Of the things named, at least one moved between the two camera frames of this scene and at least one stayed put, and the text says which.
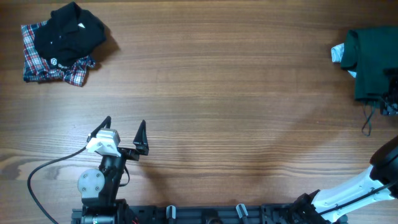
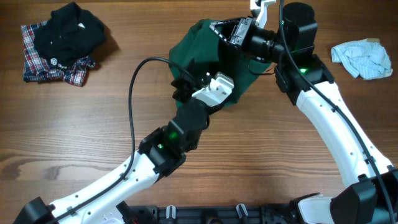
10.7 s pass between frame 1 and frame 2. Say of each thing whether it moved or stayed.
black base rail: stayed
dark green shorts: moved
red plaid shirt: stayed
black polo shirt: stayed
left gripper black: moved
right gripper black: moved
